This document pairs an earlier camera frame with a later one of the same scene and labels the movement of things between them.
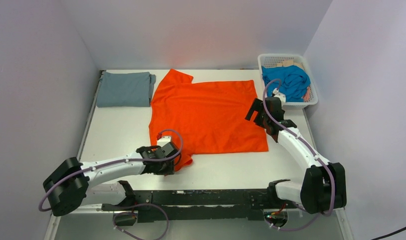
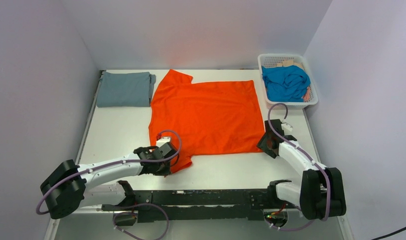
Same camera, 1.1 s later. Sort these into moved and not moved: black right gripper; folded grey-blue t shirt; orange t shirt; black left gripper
Moved: black right gripper
Not moved: orange t shirt; folded grey-blue t shirt; black left gripper
